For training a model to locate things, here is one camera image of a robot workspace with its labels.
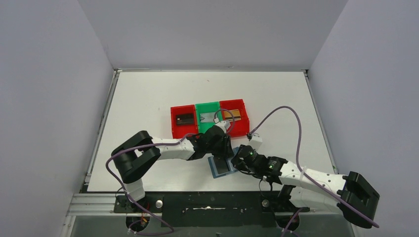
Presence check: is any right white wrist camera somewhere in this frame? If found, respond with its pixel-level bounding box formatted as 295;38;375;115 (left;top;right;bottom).
248;133;263;151

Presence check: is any green plastic bin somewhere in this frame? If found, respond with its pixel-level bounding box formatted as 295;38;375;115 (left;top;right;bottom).
195;102;220;133

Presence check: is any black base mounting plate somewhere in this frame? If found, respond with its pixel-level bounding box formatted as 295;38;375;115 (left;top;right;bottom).
113;191;310;229

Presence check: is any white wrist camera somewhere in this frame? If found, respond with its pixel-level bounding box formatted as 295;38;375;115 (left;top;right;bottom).
213;118;231;133
248;133;263;151

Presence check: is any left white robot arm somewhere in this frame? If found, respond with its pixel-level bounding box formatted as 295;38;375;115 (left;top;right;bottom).
109;125;234;202

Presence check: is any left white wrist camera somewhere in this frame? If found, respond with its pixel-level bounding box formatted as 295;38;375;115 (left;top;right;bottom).
213;118;231;133

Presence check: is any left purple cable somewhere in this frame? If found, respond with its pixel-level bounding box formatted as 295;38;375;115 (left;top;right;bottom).
105;108;236;236

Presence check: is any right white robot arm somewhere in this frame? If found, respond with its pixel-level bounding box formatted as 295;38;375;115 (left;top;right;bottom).
232;145;380;229

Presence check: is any red plastic bin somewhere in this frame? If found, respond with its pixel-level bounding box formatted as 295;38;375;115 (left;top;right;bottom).
219;99;250;137
170;105;198;139

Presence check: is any gold credit card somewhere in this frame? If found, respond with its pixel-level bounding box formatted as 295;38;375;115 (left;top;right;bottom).
223;109;242;121

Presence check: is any teal card holder wallet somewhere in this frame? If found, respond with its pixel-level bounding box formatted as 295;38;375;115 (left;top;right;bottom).
208;156;238;179

